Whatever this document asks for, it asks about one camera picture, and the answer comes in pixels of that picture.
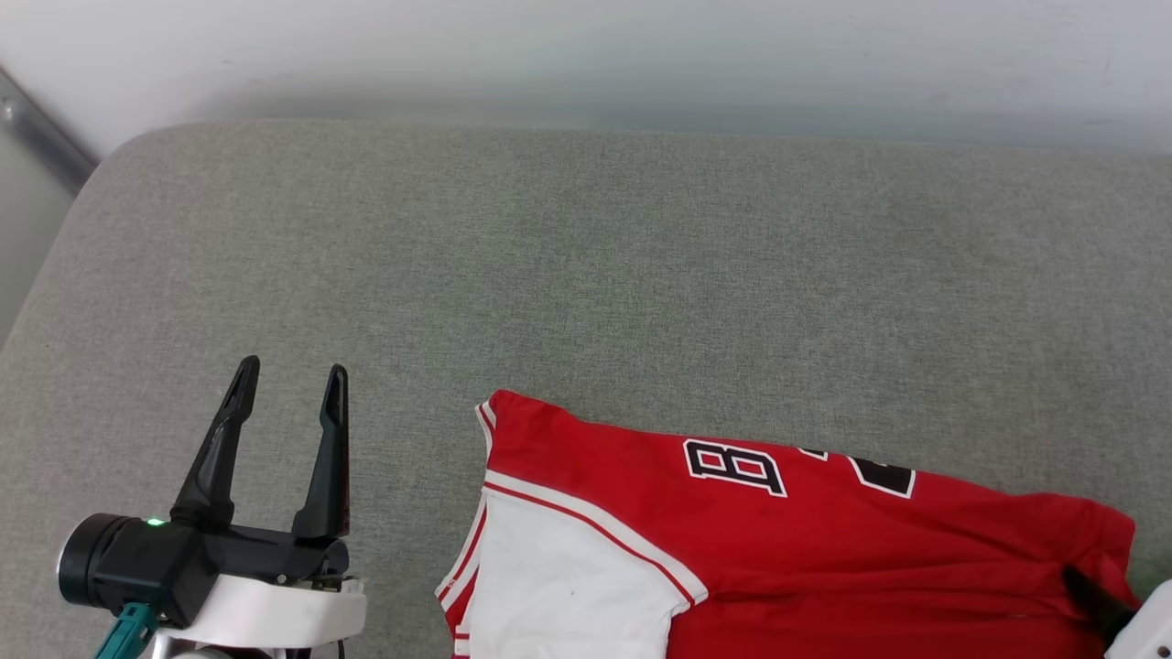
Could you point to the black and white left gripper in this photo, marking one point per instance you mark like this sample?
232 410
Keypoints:
146 563

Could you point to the grey fabric sofa cushion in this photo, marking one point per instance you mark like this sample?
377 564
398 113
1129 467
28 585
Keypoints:
641 275

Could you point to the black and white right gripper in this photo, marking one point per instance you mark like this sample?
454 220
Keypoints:
1149 636

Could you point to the grey metal rail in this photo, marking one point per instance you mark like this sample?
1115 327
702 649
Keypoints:
41 137

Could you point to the red and white jersey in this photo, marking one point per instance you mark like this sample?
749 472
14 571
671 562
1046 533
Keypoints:
824 549

